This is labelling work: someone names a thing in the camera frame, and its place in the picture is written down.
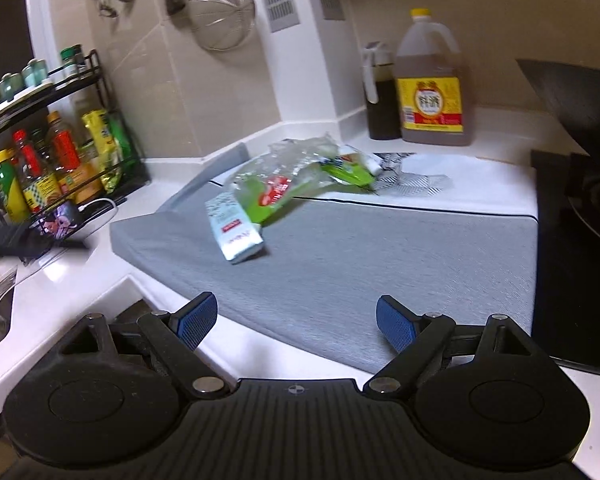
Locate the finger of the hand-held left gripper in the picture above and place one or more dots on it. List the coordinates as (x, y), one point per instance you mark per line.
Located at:
(35, 241)

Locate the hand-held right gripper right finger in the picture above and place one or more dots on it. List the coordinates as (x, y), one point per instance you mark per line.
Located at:
(397, 323)

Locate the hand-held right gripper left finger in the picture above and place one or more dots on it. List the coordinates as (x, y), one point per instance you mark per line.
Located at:
(198, 323)

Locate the small white teal carton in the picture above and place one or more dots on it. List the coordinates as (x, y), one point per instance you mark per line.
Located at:
(235, 232)

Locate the clear plastic bag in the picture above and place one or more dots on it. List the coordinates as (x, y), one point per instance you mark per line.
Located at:
(280, 180)

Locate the black smartphone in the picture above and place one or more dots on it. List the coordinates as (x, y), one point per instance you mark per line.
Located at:
(57, 221)

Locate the yellow-capped green bottle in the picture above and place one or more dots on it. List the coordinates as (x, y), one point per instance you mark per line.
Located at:
(7, 185)

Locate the grey counter mat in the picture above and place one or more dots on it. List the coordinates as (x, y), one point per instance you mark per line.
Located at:
(360, 270)

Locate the red-capped seasoning bottle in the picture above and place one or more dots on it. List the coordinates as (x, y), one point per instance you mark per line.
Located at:
(35, 175)

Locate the orange-capped oil bottle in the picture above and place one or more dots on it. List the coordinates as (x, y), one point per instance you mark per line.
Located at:
(70, 160)

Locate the yellow green snack bags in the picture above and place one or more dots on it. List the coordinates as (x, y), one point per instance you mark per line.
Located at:
(105, 145)

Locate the white cup tray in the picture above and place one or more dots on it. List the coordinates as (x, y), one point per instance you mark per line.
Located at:
(25, 95)

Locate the green ceramic cup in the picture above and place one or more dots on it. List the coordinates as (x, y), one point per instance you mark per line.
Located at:
(35, 72)
(10, 86)

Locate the black gas stove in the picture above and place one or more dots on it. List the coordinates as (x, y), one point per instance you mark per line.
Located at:
(575, 285)

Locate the green-capped spice jar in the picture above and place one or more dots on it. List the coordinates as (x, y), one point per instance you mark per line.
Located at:
(71, 60)

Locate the dark sauce bottle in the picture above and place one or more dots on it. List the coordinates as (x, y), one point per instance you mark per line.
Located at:
(381, 105)

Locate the large amber liquid jug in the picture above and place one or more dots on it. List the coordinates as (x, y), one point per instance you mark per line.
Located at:
(432, 100)

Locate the black wok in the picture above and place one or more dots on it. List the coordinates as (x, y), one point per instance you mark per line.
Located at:
(575, 92)

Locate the metal mesh strainer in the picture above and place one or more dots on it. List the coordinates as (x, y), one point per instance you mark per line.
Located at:
(222, 10)

